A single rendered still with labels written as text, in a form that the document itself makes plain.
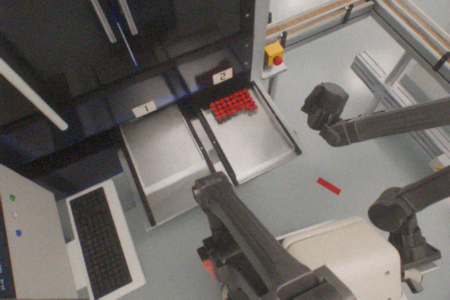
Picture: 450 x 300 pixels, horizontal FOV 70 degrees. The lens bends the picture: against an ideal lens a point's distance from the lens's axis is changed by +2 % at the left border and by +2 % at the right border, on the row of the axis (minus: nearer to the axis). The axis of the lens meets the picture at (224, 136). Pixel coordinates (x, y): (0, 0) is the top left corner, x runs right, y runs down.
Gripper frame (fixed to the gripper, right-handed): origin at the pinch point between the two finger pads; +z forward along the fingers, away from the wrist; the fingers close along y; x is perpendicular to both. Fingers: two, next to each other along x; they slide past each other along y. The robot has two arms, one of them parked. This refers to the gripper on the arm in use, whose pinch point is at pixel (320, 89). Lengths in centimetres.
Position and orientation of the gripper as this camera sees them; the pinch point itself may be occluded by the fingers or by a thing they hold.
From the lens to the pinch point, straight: 107.1
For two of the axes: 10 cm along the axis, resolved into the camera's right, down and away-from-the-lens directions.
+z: 2.6, -5.7, 7.8
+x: -8.6, -5.0, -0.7
